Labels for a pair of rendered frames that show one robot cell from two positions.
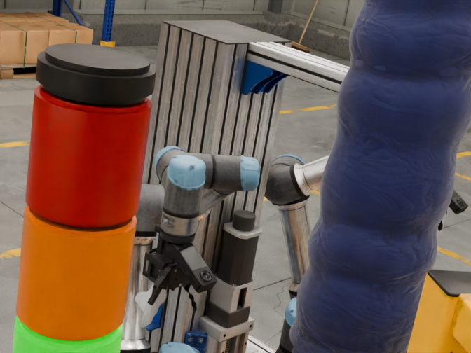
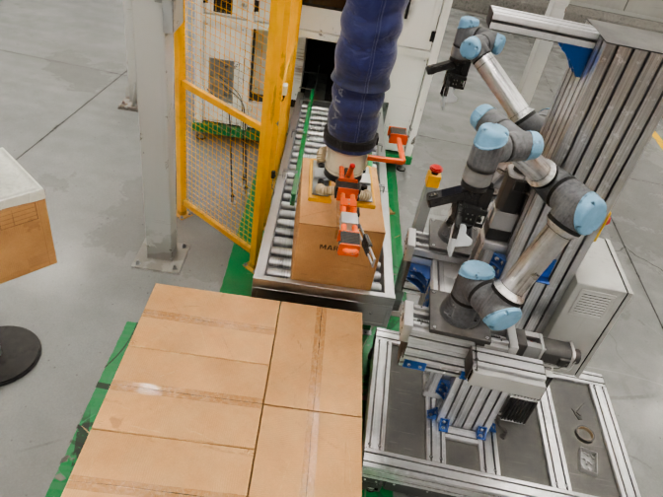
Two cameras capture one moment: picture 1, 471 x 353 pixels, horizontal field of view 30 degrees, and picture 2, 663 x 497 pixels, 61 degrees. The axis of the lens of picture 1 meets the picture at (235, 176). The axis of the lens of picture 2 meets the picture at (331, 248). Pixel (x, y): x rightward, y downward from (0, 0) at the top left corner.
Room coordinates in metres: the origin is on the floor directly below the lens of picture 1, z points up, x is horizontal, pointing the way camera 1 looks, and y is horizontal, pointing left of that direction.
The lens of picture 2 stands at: (3.18, -1.66, 2.42)
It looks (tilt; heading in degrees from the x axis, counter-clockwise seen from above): 38 degrees down; 140
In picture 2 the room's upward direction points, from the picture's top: 11 degrees clockwise
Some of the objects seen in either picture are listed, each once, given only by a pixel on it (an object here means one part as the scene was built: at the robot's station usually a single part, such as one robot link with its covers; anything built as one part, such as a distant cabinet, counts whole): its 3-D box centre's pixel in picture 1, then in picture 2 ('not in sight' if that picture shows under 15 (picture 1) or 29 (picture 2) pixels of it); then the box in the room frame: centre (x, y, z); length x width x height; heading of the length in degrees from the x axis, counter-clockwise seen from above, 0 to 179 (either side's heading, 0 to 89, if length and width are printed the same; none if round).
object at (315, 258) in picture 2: not in sight; (334, 224); (1.37, -0.13, 0.75); 0.60 x 0.40 x 0.40; 147
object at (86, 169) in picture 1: (87, 150); not in sight; (0.36, 0.07, 2.30); 0.05 x 0.05 x 0.05
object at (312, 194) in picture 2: not in sight; (320, 177); (1.47, -0.35, 1.14); 0.34 x 0.10 x 0.05; 147
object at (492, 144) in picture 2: not in sight; (488, 147); (2.41, -0.56, 1.82); 0.09 x 0.08 x 0.11; 78
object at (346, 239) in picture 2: not in sight; (348, 243); (2.02, -0.61, 1.25); 0.08 x 0.07 x 0.05; 147
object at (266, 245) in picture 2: not in sight; (283, 174); (0.49, 0.09, 0.50); 2.31 x 0.05 x 0.19; 144
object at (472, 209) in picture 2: not in sight; (471, 201); (2.41, -0.56, 1.66); 0.09 x 0.08 x 0.12; 49
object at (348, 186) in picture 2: not in sight; (347, 189); (1.73, -0.41, 1.25); 0.10 x 0.08 x 0.06; 57
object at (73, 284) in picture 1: (76, 264); not in sight; (0.36, 0.07, 2.24); 0.05 x 0.05 x 0.05
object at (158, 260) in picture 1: (172, 255); (456, 72); (1.66, 0.10, 1.66); 0.09 x 0.08 x 0.12; 49
